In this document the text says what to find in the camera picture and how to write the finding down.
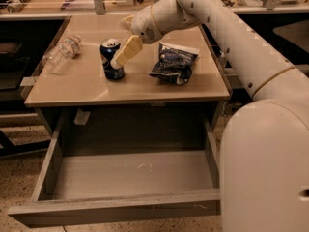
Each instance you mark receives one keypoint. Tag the open grey top drawer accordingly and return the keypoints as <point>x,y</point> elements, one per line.
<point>126,164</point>

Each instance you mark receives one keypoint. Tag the blue pepsi can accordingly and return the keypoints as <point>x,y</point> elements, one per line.
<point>108,48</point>

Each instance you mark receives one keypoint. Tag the blue chip bag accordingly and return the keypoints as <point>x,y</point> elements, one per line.
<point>175,63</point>

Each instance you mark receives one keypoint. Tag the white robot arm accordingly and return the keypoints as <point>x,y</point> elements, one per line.
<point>264,153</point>

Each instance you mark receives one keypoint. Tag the black coiled spring object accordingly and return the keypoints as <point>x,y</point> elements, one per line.
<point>17,5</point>

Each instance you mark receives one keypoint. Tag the grey cabinet with beige top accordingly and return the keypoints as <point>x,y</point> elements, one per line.
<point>83,82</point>

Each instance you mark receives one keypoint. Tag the clear plastic water bottle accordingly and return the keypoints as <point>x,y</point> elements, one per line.
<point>62,53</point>

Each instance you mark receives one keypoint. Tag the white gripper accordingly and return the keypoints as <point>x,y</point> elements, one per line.
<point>144,25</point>

